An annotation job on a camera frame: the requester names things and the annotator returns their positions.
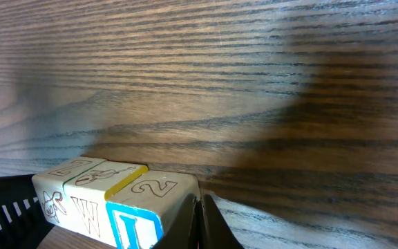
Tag blue L block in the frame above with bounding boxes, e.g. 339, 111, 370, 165
106, 171, 200, 249

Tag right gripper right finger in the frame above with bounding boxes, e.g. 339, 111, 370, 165
198, 194, 243, 249

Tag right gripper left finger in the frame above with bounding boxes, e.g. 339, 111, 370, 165
153, 194, 198, 249

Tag white W block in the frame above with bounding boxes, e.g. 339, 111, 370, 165
64, 161, 148, 246

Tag white animal block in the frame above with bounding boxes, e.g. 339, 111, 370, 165
32, 156, 106, 231

